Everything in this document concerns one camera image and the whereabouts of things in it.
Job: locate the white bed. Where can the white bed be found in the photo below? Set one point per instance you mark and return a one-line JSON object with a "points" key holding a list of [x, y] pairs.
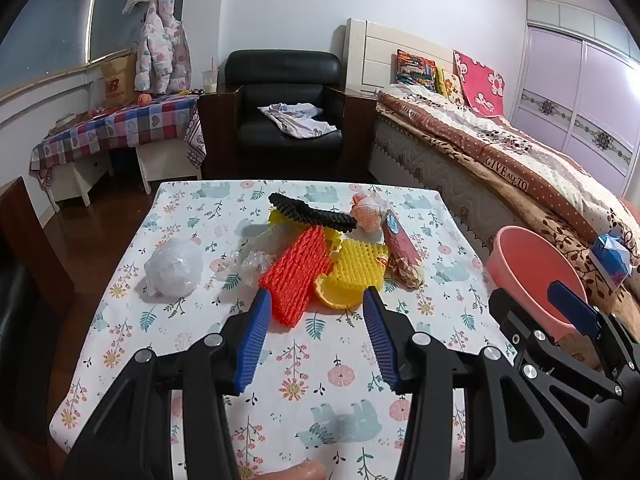
{"points": [[400, 50]]}

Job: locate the pink floral pillow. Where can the pink floral pillow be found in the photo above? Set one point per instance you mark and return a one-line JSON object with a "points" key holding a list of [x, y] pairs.
{"points": [[480, 85]]}

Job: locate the yellow floral pillow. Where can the yellow floral pillow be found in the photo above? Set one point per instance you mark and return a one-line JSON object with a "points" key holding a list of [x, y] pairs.
{"points": [[450, 87]]}

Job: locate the white stool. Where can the white stool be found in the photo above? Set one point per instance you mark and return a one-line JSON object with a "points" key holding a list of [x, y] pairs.
{"points": [[75, 175], [167, 157]]}

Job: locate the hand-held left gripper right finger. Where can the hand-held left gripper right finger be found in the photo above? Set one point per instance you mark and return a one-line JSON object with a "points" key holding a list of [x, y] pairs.
{"points": [[380, 340]]}

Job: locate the pink printed puffer jacket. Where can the pink printed puffer jacket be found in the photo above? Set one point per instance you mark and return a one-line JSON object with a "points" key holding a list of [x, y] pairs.
{"points": [[162, 45]]}

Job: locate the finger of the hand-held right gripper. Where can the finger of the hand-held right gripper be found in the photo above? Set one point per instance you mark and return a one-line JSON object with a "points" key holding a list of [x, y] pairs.
{"points": [[570, 305], [530, 340]]}

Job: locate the plastic cup with straw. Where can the plastic cup with straw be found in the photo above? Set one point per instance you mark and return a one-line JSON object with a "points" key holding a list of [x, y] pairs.
{"points": [[210, 82]]}

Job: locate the white printed cloth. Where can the white printed cloth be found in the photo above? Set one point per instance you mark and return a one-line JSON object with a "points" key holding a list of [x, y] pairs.
{"points": [[297, 120]]}

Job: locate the blue tissue pack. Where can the blue tissue pack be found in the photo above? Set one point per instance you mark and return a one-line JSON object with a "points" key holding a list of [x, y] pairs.
{"points": [[610, 257]]}

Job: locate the checked tablecloth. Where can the checked tablecloth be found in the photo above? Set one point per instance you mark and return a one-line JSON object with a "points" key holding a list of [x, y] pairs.
{"points": [[120, 127]]}

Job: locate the clear bubble wrap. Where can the clear bubble wrap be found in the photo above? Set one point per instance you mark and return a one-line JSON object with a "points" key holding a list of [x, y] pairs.
{"points": [[260, 257]]}

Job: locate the purple sliding door wardrobe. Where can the purple sliding door wardrobe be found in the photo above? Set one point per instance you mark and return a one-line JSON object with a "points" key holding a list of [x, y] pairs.
{"points": [[560, 75]]}

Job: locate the brown paper bag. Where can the brown paper bag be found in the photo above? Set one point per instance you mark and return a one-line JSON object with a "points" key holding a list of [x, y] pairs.
{"points": [[117, 80]]}

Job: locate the black foam fruit net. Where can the black foam fruit net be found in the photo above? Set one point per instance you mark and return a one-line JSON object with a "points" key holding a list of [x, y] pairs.
{"points": [[310, 215]]}

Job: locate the large yellow foam fruit net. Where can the large yellow foam fruit net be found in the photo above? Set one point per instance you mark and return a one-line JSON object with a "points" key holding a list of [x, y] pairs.
{"points": [[357, 265]]}

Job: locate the red snack packet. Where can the red snack packet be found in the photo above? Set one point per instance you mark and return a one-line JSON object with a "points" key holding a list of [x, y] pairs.
{"points": [[400, 250]]}

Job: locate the small orange fruit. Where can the small orange fruit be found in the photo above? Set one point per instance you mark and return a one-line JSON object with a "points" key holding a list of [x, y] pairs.
{"points": [[145, 99]]}

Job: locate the brown and white dotted quilt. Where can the brown and white dotted quilt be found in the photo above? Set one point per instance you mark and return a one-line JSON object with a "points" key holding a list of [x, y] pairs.
{"points": [[500, 145]]}

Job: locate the white plastic bag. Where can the white plastic bag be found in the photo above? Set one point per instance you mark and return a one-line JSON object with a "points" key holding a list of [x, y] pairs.
{"points": [[172, 267]]}

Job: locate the floral tablecloth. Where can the floral tablecloth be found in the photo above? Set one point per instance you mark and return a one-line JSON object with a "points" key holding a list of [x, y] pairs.
{"points": [[310, 360]]}

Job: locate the person's left hand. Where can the person's left hand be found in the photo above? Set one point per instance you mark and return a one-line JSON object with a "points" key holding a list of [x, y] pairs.
{"points": [[295, 472]]}

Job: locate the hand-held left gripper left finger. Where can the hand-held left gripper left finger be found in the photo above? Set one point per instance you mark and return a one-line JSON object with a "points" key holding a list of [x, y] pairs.
{"points": [[252, 340]]}

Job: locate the colourful patterned pillow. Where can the colourful patterned pillow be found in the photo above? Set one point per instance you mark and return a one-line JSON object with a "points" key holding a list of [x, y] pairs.
{"points": [[415, 70]]}

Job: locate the pink plastic basin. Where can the pink plastic basin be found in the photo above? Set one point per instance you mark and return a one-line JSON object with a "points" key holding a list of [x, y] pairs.
{"points": [[525, 270]]}

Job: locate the black leather armchair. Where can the black leather armchair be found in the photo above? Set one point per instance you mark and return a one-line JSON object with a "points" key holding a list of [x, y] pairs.
{"points": [[280, 72]]}

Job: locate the arched window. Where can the arched window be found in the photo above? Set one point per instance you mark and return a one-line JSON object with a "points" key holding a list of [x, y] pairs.
{"points": [[55, 20]]}

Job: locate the orange peel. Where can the orange peel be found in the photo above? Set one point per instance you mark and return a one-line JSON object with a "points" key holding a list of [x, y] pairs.
{"points": [[335, 296]]}

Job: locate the brown leaf pattern blanket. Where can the brown leaf pattern blanket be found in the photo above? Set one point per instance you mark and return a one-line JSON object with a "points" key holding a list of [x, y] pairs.
{"points": [[520, 210]]}

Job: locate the red foam fruit net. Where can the red foam fruit net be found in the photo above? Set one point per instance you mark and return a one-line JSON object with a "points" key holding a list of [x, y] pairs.
{"points": [[297, 275]]}

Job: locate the orange and white snack wrapper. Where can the orange and white snack wrapper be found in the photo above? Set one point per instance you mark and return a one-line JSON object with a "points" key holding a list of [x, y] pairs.
{"points": [[370, 215]]}

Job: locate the dark wooden chair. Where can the dark wooden chair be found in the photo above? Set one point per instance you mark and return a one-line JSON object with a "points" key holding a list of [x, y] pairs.
{"points": [[30, 240]]}

